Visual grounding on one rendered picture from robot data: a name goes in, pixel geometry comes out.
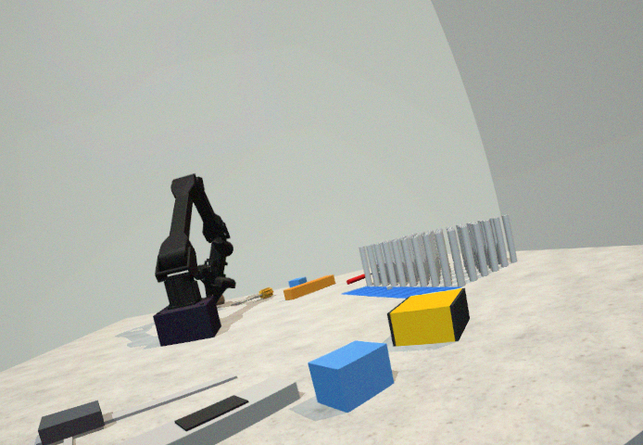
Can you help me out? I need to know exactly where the blue tape strip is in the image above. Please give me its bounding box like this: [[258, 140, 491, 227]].
[[345, 286, 462, 299]]

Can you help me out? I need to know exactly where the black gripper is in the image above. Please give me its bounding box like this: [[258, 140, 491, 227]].
[[200, 256, 236, 304]]

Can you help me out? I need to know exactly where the grey flat bar with black inlay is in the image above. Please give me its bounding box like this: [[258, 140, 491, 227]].
[[117, 376, 300, 445]]

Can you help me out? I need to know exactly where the red rod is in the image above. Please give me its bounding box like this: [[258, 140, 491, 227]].
[[347, 274, 365, 284]]

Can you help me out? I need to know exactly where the blue block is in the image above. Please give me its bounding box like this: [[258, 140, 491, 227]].
[[308, 340, 395, 413], [289, 276, 307, 288]]

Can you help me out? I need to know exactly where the yellow box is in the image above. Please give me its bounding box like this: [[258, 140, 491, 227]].
[[387, 288, 470, 347]]

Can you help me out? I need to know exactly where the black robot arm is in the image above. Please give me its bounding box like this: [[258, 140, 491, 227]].
[[155, 173, 233, 310]]

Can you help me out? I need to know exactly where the orange rectangular bar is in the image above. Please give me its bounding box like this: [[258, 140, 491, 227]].
[[284, 274, 335, 300]]

